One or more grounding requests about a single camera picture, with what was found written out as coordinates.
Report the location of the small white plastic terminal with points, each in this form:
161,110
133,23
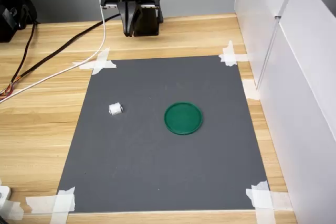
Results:
115,108

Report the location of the round green lid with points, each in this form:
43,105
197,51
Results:
183,119

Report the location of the white tape cross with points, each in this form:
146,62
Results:
61,203
98,62
262,199
229,56

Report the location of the white partition panel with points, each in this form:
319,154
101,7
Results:
309,103
252,11

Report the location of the black equipment box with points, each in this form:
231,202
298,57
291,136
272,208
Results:
10,11

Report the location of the white tape strip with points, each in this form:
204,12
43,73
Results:
249,89
13,209

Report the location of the dark grey mat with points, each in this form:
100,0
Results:
162,169

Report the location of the small white bracket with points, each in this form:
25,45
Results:
4,195

